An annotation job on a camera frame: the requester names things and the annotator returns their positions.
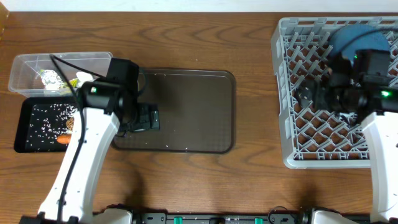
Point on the white tissue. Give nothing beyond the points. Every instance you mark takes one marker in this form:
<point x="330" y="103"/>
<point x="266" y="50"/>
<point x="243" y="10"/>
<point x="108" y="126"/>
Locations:
<point x="83" y="77"/>

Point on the clear plastic bin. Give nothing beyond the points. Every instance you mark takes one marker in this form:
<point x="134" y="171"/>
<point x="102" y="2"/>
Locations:
<point x="24" y="76"/>

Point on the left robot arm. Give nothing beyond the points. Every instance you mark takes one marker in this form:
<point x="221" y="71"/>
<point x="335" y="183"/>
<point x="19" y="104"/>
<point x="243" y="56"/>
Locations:
<point x="105" y="107"/>

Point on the orange carrot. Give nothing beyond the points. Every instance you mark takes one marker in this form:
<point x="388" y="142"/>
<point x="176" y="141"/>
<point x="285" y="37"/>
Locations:
<point x="64" y="139"/>

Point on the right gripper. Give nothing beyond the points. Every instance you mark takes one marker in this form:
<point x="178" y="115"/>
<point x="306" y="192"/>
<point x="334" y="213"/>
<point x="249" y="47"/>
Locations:
<point x="321" y="89"/>

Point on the black plastic tray bin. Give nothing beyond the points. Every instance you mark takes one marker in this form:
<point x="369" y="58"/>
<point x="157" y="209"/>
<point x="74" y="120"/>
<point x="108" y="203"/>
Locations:
<point x="42" y="120"/>

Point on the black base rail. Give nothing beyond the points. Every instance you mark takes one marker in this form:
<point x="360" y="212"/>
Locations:
<point x="279" y="214"/>

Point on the foil ball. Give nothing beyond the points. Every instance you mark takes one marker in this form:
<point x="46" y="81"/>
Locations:
<point x="51" y="80"/>

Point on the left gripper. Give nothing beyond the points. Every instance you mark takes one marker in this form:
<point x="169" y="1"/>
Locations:
<point x="147" y="122"/>

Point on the dark blue plate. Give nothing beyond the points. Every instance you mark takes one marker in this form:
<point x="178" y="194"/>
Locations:
<point x="348" y="41"/>

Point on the dark brown serving tray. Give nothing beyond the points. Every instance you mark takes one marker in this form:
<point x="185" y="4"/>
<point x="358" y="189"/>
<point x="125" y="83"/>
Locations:
<point x="197" y="111"/>

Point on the grey dishwasher rack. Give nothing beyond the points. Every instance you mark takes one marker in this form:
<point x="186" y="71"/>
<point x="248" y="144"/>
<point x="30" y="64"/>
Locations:
<point x="318" y="139"/>

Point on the brown food piece in bowl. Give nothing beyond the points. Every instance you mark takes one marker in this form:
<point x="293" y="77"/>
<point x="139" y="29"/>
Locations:
<point x="70" y="124"/>

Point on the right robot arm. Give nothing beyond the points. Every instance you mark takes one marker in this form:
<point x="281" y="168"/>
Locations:
<point x="360" y="86"/>

